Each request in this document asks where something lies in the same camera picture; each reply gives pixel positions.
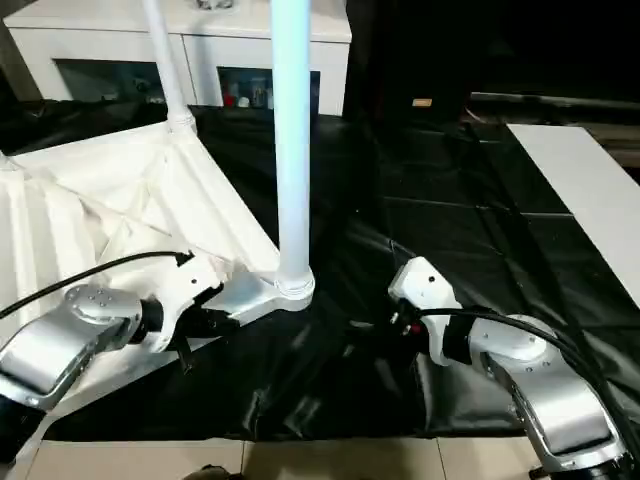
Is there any white plastic table top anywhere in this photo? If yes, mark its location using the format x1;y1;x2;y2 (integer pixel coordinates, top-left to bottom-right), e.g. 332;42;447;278
0;119;316;416

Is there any black mat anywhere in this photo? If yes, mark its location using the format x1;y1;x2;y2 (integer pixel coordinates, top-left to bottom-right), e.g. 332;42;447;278
0;97;640;444

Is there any black robot left foot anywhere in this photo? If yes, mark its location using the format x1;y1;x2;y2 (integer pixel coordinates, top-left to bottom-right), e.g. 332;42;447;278
187;463;231;480

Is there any white board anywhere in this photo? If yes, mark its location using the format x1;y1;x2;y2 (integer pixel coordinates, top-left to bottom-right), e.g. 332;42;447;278
505;123;640;321

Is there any black bar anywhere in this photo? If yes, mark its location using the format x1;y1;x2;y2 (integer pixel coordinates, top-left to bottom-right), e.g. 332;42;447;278
469;92;640;114

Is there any white cabinet with glass doors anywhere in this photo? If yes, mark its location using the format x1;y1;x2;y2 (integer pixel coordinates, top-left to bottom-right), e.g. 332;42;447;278
2;0;354;117

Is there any grey curtain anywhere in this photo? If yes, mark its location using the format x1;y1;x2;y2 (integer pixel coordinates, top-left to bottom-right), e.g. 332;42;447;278
0;19;44;101

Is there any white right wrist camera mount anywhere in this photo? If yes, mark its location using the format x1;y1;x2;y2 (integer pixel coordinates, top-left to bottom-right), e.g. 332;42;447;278
388;256;464;366

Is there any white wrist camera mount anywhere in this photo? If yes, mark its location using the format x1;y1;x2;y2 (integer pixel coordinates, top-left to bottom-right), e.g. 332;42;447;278
144;252;226;354
388;256;464;366

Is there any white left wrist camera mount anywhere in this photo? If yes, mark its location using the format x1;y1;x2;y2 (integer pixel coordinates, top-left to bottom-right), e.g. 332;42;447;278
144;252;226;354

